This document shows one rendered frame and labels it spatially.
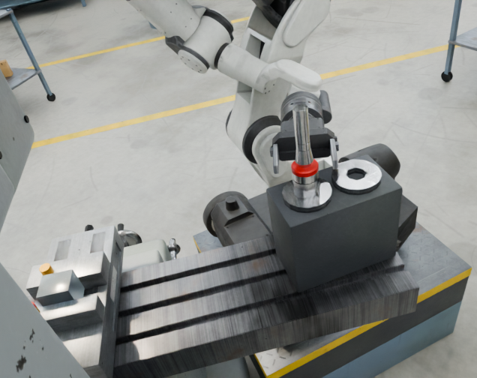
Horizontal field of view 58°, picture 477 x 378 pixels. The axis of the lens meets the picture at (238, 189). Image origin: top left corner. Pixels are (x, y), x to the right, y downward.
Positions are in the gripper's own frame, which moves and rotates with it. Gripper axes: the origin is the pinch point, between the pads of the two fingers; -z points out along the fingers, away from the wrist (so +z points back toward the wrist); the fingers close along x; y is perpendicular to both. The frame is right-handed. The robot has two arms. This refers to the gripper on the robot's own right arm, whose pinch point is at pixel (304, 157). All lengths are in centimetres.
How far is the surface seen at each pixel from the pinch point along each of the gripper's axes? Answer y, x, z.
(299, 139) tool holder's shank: -8.4, -0.5, -6.4
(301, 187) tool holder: 0.8, -0.8, -7.5
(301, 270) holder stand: 16.8, -2.3, -12.8
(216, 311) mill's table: 23.5, -19.5, -16.7
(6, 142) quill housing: -21.4, -39.2, -19.9
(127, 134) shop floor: 117, -134, 208
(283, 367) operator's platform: 76, -11, -1
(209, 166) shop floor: 117, -62, 157
